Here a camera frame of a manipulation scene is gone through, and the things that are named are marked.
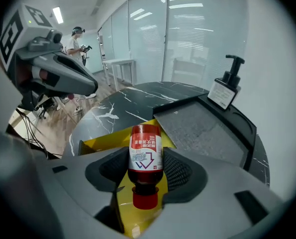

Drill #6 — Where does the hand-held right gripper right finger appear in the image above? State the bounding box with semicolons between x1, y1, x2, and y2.
142;147;288;239

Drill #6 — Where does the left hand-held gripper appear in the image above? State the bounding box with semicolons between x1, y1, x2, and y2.
0;3;99;111

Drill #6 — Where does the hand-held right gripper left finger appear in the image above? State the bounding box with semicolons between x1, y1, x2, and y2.
34;147;130;239

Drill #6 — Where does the yellow and grey box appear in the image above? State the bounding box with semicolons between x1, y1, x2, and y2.
78;92;258;236

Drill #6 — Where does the red bottle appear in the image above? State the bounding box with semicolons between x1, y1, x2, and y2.
127;124;163;210

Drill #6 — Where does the black office chair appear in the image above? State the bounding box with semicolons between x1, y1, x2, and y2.
34;98;55;120

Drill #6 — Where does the white table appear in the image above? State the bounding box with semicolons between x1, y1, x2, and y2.
102;58;136;92

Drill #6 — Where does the long ceiling light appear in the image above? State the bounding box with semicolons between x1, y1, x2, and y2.
52;6;64;24

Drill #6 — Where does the round black marble table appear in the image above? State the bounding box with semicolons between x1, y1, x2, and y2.
63;81;271;186

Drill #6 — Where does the white chair behind glass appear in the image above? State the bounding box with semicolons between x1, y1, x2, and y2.
171;58;206;83

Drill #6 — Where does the black pump bottle white label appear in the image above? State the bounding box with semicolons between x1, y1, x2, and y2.
206;54;245;111

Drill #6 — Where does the black cable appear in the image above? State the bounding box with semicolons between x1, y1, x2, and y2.
14;107;64;159

